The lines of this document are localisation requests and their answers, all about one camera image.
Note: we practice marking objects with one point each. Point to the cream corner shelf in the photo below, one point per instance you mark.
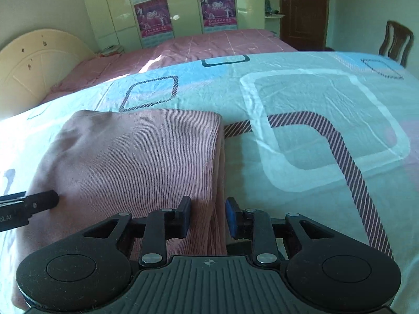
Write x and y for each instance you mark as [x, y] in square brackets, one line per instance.
[272, 23]

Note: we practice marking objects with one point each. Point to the purple wall poster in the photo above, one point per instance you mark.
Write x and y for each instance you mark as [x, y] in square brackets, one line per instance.
[217, 8]
[153, 18]

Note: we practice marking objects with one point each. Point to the light blue patterned bedsheet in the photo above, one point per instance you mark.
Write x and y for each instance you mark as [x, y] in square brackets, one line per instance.
[311, 137]

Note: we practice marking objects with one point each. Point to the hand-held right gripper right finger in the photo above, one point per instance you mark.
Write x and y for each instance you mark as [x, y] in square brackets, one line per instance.
[231, 216]

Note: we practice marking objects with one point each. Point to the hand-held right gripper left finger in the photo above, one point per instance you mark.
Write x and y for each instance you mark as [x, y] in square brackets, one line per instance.
[186, 213]

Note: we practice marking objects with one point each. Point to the pale green wardrobe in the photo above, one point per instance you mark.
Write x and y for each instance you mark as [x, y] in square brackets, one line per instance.
[108, 6]

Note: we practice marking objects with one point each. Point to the dark wooden chair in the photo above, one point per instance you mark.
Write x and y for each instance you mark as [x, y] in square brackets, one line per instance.
[394, 39]

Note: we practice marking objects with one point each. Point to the brown wooden door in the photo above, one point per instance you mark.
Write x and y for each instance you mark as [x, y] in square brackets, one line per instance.
[304, 13]

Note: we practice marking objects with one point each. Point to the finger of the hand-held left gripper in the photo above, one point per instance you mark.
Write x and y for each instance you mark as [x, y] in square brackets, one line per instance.
[42, 200]

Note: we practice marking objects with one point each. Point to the stack of books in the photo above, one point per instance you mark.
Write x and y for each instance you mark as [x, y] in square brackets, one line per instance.
[111, 50]

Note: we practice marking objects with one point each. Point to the pink ribbed sweater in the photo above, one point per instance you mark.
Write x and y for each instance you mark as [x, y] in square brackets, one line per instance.
[131, 153]

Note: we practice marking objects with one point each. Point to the cream wooden headboard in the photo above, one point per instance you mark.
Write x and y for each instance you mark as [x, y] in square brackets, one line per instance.
[36, 68]

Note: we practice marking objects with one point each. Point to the pink bedsheet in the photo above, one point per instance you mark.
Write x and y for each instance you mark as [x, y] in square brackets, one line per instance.
[196, 49]

